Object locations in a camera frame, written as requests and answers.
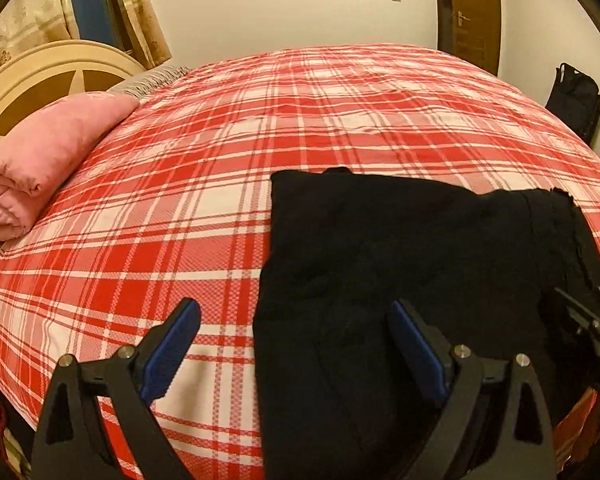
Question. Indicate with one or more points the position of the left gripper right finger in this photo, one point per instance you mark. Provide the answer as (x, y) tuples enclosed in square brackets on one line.
[(493, 421)]

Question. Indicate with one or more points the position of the beige left curtain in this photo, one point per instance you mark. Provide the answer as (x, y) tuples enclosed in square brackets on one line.
[(26, 24)]

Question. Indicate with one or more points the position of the beige right curtain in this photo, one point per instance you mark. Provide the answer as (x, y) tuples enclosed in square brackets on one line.
[(140, 22)]

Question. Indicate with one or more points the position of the cream round headboard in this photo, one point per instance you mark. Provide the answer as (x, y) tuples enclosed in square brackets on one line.
[(47, 73)]

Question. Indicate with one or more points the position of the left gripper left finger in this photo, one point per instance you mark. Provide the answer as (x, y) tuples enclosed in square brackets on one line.
[(71, 441)]

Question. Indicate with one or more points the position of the window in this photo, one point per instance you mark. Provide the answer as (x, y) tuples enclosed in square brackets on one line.
[(101, 21)]

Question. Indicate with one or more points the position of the striped pillow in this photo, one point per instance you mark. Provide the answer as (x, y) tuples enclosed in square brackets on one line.
[(149, 81)]

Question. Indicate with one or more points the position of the red plaid bed sheet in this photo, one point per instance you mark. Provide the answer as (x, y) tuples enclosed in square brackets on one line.
[(174, 202)]

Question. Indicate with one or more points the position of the brown wooden door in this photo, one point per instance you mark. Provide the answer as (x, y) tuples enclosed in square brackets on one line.
[(479, 41)]

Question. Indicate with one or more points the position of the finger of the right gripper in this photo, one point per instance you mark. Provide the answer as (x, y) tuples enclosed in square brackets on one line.
[(583, 330)]

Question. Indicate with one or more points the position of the black bag on chair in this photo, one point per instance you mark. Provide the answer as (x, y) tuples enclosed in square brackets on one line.
[(575, 100)]

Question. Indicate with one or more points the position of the pink folded blanket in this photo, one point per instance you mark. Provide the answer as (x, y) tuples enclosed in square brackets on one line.
[(43, 150)]

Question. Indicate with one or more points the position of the black pants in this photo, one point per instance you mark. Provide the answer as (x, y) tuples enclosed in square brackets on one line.
[(336, 399)]

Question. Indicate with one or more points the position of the beige curtain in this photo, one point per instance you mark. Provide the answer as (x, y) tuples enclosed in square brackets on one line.
[(26, 24), (140, 22)]

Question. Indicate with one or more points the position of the door handle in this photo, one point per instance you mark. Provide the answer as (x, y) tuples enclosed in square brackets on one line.
[(461, 19)]

